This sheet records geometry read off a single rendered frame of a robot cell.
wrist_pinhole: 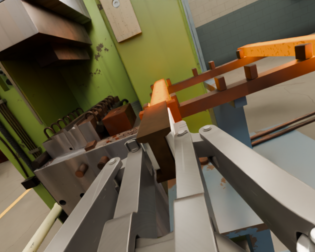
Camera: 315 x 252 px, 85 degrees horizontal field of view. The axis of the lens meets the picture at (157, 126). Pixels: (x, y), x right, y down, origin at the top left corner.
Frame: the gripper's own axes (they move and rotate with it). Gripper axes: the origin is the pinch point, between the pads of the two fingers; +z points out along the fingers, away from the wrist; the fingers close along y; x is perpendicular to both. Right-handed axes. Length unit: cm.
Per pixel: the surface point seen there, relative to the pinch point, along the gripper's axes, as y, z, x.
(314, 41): 22.5, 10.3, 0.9
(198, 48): 130, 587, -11
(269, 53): 22.7, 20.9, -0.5
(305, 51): 21.2, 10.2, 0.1
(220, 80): 9.6, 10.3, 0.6
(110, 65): -25, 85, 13
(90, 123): -26.2, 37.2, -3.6
